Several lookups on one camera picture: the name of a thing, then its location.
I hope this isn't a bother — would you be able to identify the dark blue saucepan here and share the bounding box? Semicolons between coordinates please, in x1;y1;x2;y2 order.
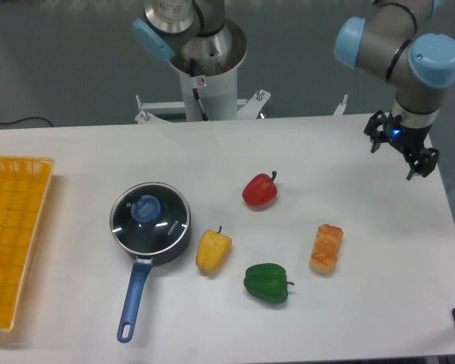
115;233;191;344

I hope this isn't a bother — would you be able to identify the white metal base frame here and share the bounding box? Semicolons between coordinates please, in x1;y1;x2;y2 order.
133;89;350;125

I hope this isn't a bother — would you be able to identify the red bell pepper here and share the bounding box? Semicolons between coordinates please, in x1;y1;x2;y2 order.
242;171;278;207

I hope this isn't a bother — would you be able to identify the orange toast bread loaf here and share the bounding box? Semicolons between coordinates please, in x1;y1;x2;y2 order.
309;224;344;275

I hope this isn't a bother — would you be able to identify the yellow woven basket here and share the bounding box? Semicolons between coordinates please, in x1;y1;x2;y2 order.
0;155;55;332

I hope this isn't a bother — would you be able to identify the green bell pepper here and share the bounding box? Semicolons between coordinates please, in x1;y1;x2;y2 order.
243;263;294;305

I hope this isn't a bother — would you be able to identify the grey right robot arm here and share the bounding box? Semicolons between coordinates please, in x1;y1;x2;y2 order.
334;1;455;178

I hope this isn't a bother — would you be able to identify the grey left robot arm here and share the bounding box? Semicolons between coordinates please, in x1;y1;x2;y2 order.
132;1;225;62

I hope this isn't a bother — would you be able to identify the yellow bell pepper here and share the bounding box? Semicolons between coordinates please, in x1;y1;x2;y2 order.
196;226;232;275

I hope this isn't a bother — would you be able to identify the glass lid with blue knob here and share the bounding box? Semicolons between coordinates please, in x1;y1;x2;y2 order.
109;182;191;256

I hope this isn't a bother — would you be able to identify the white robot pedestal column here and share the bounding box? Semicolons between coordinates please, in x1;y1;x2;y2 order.
171;20;247;121

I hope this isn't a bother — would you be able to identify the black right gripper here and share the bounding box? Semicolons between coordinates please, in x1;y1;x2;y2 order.
364;111;440;180

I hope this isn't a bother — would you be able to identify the black cable on floor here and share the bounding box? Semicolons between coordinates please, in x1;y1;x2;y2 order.
0;116;55;128

